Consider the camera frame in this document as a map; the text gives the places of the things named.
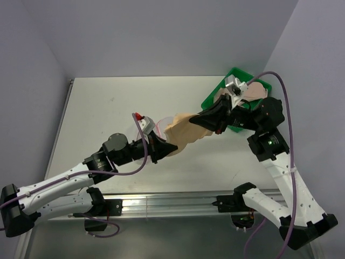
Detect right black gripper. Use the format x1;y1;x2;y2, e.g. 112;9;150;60
189;92;262;134

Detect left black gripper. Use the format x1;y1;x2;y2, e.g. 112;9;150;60
115;129;177;166

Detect beige bra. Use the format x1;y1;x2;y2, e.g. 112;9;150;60
164;113;213;156

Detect pink bra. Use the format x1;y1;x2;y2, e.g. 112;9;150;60
213;82;268;103

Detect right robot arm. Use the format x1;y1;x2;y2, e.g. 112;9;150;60
189;96;338;250

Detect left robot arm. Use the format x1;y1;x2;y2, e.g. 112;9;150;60
1;132;178;237

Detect green plastic tray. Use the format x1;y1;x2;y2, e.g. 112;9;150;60
201;67;272;134

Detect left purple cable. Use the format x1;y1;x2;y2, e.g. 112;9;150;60
0;113;149;231

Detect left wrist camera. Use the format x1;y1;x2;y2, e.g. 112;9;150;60
134;113;156;135

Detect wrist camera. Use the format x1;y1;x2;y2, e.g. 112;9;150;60
134;113;156;135
224;75;249;108

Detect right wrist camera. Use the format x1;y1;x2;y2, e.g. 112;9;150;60
224;75;249;108

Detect aluminium mounting rail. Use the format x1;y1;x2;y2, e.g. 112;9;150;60
48;190;286;221

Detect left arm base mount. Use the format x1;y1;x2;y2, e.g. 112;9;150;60
73;199;123;234

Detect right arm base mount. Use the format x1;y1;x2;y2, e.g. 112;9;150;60
212;194;259;232

